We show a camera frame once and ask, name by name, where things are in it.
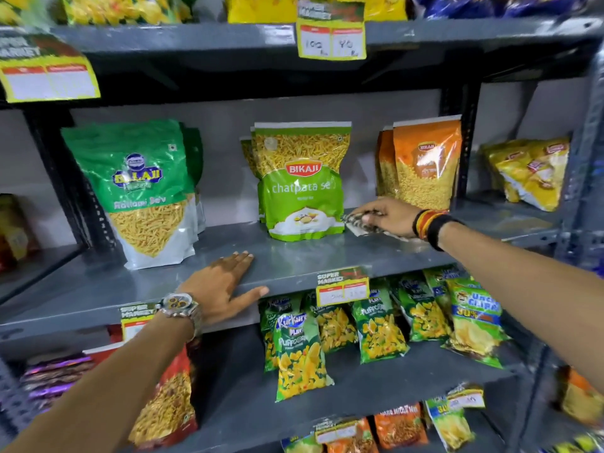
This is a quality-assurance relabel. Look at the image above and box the person's left hand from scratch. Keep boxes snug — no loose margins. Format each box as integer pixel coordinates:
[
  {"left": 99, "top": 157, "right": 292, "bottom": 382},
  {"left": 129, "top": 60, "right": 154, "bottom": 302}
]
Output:
[{"left": 177, "top": 251, "right": 270, "bottom": 326}]

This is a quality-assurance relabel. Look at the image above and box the person's right hand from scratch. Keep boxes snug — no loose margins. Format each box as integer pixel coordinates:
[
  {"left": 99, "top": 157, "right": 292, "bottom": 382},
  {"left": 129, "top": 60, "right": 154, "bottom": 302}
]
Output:
[{"left": 349, "top": 197, "right": 423, "bottom": 240}]

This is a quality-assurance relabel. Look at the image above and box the checkered cleaning cloth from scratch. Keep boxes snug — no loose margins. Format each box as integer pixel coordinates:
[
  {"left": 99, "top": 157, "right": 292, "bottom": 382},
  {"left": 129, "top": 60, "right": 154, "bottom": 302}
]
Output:
[{"left": 342, "top": 210, "right": 412, "bottom": 244}]

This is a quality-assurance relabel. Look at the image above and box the person's right forearm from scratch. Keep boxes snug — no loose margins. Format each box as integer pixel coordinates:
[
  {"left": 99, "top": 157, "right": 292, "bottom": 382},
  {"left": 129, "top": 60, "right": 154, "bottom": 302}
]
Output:
[{"left": 438, "top": 221, "right": 604, "bottom": 397}]

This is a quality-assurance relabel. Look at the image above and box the person's left forearm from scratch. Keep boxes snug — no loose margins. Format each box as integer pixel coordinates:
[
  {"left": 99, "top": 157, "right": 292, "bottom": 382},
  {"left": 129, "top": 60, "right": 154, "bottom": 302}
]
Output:
[{"left": 0, "top": 312, "right": 197, "bottom": 453}]

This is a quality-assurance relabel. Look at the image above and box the green puffed corn packet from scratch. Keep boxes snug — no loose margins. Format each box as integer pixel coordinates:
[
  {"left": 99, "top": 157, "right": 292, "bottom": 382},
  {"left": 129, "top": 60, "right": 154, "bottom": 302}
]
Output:
[
  {"left": 272, "top": 310, "right": 335, "bottom": 403},
  {"left": 258, "top": 294, "right": 304, "bottom": 373},
  {"left": 389, "top": 272, "right": 453, "bottom": 343},
  {"left": 351, "top": 287, "right": 410, "bottom": 365},
  {"left": 302, "top": 291, "right": 359, "bottom": 355}
]

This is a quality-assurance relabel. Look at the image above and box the orange snack pouch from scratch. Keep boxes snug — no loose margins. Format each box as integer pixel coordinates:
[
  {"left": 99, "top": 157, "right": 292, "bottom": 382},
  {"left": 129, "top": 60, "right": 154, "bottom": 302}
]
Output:
[
  {"left": 375, "top": 126, "right": 400, "bottom": 198},
  {"left": 393, "top": 115, "right": 462, "bottom": 212}
]

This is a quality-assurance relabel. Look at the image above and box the red and yellow thread wristband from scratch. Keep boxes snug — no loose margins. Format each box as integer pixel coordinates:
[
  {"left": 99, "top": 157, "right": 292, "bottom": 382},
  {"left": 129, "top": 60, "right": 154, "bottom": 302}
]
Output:
[{"left": 412, "top": 209, "right": 447, "bottom": 241}]

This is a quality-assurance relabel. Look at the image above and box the grey metal shelf rack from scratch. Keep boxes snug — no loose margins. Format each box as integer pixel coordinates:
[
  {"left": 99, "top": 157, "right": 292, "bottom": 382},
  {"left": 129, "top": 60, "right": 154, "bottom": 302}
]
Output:
[{"left": 0, "top": 16, "right": 604, "bottom": 453}]

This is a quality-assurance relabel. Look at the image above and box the black wristband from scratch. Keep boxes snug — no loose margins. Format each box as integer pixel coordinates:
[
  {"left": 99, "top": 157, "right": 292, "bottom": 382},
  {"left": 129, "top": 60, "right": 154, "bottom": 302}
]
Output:
[{"left": 426, "top": 214, "right": 466, "bottom": 253}]

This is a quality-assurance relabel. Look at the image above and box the silver wristwatch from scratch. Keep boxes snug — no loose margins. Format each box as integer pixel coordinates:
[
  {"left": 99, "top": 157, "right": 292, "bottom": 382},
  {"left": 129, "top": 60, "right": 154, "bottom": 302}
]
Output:
[{"left": 155, "top": 292, "right": 204, "bottom": 343}]

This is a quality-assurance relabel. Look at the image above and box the light green sev pouch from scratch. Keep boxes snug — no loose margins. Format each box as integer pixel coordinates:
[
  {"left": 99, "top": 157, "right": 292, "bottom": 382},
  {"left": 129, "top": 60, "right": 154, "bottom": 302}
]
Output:
[
  {"left": 240, "top": 137, "right": 265, "bottom": 223},
  {"left": 251, "top": 121, "right": 353, "bottom": 242}
]

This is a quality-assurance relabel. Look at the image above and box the yellow and green price tag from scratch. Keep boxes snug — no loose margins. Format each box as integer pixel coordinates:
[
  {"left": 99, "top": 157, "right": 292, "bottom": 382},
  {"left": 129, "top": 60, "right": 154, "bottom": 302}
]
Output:
[
  {"left": 0, "top": 32, "right": 101, "bottom": 103},
  {"left": 446, "top": 383, "right": 486, "bottom": 411},
  {"left": 316, "top": 266, "right": 371, "bottom": 308},
  {"left": 296, "top": 0, "right": 368, "bottom": 61},
  {"left": 118, "top": 302, "right": 162, "bottom": 343},
  {"left": 314, "top": 418, "right": 360, "bottom": 445}
]

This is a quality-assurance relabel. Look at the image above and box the green potato chips packet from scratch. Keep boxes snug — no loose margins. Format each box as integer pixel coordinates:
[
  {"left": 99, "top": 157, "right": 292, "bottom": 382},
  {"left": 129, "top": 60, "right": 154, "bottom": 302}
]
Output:
[
  {"left": 423, "top": 264, "right": 469, "bottom": 317},
  {"left": 441, "top": 277, "right": 511, "bottom": 369},
  {"left": 424, "top": 395, "right": 476, "bottom": 453}
]

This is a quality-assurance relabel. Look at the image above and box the yellow snack packet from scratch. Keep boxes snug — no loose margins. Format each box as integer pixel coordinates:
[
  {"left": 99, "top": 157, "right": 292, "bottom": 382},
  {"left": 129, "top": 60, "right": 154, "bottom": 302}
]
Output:
[
  {"left": 495, "top": 137, "right": 571, "bottom": 212},
  {"left": 480, "top": 140, "right": 529, "bottom": 204}
]

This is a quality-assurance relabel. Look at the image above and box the red snack pouch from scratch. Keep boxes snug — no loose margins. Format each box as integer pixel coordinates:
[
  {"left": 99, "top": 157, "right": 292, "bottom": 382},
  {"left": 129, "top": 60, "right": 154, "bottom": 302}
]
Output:
[{"left": 82, "top": 338, "right": 200, "bottom": 450}]

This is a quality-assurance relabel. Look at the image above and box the dark green sev pouch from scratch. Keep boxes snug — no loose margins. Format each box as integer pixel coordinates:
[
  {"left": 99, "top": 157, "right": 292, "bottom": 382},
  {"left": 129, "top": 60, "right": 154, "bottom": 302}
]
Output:
[
  {"left": 181, "top": 122, "right": 207, "bottom": 234},
  {"left": 61, "top": 120, "right": 199, "bottom": 271}
]

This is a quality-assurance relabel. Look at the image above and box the small green snack packet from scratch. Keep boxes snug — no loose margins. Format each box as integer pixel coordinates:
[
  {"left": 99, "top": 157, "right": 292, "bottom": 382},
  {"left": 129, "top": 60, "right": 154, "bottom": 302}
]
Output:
[{"left": 281, "top": 434, "right": 324, "bottom": 453}]

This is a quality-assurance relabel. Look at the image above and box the small orange snack packet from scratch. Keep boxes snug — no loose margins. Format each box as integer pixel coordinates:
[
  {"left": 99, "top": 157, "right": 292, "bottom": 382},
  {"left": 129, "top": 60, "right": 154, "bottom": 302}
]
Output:
[
  {"left": 326, "top": 418, "right": 379, "bottom": 453},
  {"left": 374, "top": 403, "right": 429, "bottom": 450}
]

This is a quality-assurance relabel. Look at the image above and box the white shelf label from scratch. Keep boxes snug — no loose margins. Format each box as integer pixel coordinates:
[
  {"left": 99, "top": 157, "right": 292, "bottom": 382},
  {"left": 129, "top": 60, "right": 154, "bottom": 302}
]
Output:
[{"left": 263, "top": 24, "right": 296, "bottom": 46}]

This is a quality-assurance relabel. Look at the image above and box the pile of purple packets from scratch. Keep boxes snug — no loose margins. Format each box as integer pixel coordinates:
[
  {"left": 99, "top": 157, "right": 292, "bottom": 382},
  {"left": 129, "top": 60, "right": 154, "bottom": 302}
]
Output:
[{"left": 18, "top": 353, "right": 96, "bottom": 417}]

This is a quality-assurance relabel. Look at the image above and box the row of plain yellow packets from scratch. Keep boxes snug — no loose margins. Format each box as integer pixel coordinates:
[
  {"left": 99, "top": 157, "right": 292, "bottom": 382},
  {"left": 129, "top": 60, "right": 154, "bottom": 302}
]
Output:
[{"left": 225, "top": 0, "right": 408, "bottom": 24}]

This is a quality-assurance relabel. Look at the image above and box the row of blue packets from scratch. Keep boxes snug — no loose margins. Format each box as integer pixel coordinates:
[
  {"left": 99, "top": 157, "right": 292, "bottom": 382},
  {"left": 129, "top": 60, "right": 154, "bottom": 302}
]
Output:
[{"left": 410, "top": 0, "right": 588, "bottom": 20}]

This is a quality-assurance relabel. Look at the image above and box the yellow and red packet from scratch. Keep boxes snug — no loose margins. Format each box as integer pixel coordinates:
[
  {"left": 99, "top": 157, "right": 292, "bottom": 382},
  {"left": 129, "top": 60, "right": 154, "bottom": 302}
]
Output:
[{"left": 0, "top": 193, "right": 40, "bottom": 274}]

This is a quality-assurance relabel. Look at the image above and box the orange and yellow packet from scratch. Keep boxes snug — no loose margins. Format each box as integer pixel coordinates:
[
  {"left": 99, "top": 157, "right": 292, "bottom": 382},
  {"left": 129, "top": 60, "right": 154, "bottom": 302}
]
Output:
[{"left": 559, "top": 367, "right": 604, "bottom": 426}]

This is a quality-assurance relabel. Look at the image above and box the row of yellow flower-print packets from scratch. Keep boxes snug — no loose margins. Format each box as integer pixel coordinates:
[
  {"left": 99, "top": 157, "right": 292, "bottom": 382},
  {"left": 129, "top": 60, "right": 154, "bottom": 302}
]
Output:
[{"left": 0, "top": 0, "right": 195, "bottom": 27}]

